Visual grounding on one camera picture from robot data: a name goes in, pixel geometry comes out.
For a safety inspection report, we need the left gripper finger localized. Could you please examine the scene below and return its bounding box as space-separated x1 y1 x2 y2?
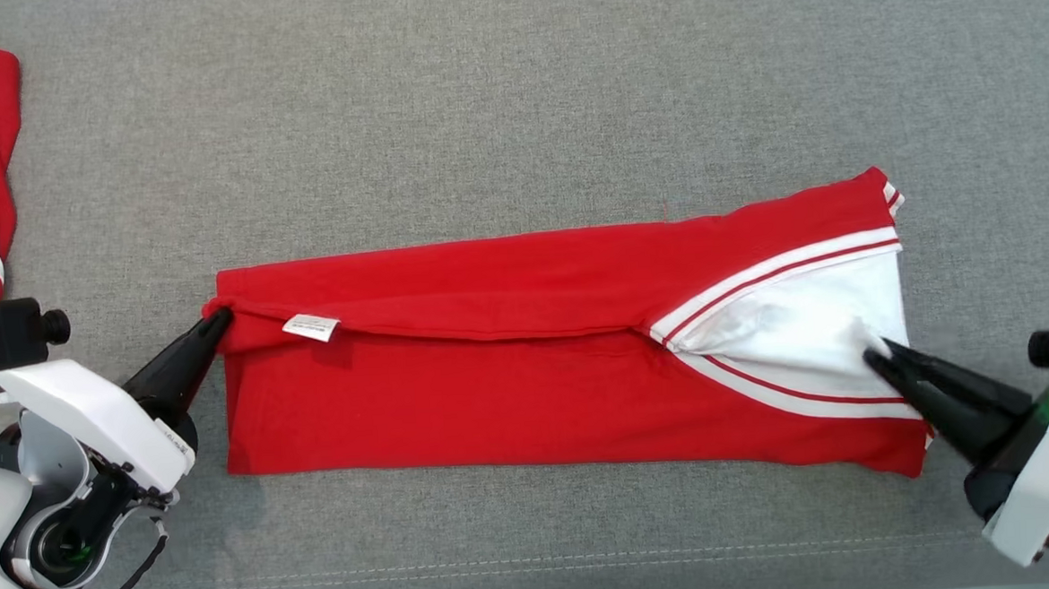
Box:
119 307 241 430

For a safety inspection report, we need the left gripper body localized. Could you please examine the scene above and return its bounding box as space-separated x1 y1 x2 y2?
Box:
0 351 202 504

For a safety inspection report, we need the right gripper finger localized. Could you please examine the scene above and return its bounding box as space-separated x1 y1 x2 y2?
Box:
863 343 1007 472
881 330 1036 430

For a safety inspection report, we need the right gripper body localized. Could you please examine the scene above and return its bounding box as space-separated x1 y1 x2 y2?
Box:
958 383 1049 571

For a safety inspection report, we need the red white sports jersey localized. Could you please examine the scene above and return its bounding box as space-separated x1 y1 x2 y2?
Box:
196 163 934 515

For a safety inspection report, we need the grey fabric sofa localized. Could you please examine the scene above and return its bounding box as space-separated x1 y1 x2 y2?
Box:
0 0 1049 589

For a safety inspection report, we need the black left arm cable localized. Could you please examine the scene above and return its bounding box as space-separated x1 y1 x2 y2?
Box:
59 518 175 589

